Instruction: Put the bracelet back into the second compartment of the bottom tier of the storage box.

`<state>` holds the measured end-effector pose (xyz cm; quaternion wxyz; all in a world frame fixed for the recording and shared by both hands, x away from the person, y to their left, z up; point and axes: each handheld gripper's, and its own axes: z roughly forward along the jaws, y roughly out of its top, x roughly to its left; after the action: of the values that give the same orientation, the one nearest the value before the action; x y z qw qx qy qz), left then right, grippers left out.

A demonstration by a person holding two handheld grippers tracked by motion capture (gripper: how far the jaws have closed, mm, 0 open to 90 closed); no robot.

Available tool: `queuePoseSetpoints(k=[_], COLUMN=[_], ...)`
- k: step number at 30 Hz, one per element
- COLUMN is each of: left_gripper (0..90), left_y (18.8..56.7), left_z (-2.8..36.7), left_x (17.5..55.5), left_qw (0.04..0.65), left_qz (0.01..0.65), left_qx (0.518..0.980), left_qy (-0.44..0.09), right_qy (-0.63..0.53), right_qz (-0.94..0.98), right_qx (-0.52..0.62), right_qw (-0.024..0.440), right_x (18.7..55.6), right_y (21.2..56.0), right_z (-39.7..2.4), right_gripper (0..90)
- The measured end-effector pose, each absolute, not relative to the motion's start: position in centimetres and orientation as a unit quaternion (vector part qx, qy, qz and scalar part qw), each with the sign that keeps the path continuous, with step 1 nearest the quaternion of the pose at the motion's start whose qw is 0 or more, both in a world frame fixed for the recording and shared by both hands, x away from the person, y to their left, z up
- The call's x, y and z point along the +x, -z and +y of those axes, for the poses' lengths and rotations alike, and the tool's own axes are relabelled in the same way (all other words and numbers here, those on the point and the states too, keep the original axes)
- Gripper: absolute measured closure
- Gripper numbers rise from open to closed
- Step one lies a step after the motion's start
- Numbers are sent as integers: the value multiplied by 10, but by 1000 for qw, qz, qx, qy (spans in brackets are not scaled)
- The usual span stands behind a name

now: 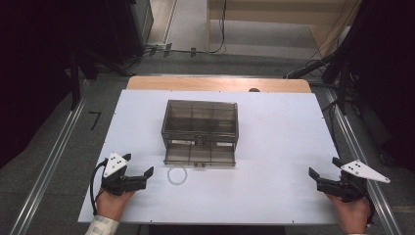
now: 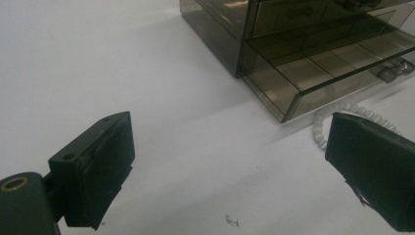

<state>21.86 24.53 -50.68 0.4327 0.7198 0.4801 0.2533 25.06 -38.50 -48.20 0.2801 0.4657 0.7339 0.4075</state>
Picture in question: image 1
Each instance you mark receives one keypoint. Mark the metal floor rail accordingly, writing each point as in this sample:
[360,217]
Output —
[362,153]
[52,163]

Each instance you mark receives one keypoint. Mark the person's left hand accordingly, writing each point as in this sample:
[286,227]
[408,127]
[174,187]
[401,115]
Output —
[112,204]

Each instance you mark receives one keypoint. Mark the white board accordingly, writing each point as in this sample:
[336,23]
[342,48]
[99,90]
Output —
[267,156]

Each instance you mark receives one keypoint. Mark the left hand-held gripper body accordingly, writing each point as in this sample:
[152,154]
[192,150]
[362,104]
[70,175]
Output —
[115,163]

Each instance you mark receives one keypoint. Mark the person's right hand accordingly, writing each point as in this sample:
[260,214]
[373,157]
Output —
[352,213]

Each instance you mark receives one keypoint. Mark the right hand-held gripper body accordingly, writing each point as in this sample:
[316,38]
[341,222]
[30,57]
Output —
[362,171]

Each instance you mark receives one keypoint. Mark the black curtain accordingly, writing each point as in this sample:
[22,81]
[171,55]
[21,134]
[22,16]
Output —
[385,65]
[32,65]

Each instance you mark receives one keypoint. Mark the small dark knob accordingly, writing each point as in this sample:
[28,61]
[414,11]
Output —
[254,89]

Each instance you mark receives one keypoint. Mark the dark cabinet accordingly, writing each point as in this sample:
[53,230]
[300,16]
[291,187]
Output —
[143,23]

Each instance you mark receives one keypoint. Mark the black metal stand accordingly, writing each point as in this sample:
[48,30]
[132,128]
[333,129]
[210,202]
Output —
[342,88]
[75,81]

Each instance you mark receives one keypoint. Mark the wooden table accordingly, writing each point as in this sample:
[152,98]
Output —
[195,83]

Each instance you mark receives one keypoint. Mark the light wooden shelf unit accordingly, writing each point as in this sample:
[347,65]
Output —
[261,13]

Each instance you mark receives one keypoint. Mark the smoked transparent drawer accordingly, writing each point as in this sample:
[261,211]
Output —
[199,156]

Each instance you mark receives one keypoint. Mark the smoked transparent storage box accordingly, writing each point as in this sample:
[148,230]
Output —
[200,119]

